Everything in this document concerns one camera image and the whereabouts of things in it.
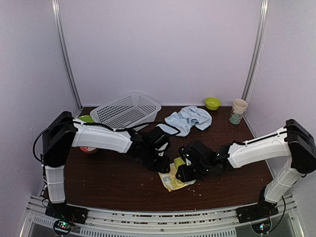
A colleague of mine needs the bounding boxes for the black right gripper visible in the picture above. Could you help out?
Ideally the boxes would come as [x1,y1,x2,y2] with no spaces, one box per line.
[175,162,211,183]

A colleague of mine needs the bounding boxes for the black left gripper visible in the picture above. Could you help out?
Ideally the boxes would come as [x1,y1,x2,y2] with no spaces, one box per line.
[142,146,170,174]

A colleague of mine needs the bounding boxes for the green patterned white towel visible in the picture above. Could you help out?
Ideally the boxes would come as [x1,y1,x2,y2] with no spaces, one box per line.
[158,157,196,192]

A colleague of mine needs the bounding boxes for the light blue towel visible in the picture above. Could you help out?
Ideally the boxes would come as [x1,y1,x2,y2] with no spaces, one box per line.
[158,106,212,137]

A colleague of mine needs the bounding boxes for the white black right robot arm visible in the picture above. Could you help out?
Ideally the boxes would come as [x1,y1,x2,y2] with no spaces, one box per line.
[175,119,316,222]

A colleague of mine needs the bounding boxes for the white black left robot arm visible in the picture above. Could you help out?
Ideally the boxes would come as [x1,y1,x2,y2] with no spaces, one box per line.
[41,111,170,222]

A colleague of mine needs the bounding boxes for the white perforated plastic basket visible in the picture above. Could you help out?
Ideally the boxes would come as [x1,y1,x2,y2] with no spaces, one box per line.
[90,92,161,129]

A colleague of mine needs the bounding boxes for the small green bowl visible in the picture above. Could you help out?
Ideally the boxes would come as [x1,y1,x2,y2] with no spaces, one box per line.
[204,97,221,111]

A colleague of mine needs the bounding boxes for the red patterned bowl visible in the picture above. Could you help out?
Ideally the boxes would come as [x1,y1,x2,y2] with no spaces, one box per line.
[80,147,99,154]

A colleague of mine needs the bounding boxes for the floral ceramic cup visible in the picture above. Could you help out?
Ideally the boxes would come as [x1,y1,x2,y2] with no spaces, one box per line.
[229,99,248,125]

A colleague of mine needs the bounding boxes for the green plate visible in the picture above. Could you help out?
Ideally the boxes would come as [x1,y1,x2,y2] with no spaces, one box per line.
[77,115,94,123]

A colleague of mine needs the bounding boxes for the right circuit board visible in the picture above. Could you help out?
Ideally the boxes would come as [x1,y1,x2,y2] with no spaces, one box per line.
[251,221,272,235]

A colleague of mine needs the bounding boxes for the circuit board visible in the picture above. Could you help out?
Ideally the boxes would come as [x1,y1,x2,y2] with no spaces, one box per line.
[53,220,74,235]
[251,221,272,235]

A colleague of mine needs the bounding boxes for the left circuit board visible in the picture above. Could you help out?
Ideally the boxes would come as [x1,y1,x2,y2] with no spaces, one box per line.
[53,220,74,235]

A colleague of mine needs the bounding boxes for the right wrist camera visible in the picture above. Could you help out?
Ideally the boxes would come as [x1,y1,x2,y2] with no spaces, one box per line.
[178,140,215,166]

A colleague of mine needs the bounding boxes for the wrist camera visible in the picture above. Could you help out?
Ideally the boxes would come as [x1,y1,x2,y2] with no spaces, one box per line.
[146,126,171,156]
[178,140,215,166]

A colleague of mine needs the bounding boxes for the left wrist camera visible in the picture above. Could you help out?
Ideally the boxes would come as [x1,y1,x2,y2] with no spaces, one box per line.
[146,126,171,156]

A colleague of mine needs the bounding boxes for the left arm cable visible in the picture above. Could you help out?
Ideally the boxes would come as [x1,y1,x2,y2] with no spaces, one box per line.
[33,118,182,163]

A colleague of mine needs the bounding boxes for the right aluminium corner post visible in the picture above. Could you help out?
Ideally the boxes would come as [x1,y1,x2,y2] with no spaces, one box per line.
[242,0,270,103]

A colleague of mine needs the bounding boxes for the aluminium corner post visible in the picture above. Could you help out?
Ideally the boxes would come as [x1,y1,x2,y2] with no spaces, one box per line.
[242,0,270,103]
[51,0,82,110]

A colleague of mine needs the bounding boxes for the left aluminium corner post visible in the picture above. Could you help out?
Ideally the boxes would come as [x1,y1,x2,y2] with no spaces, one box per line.
[51,0,82,110]

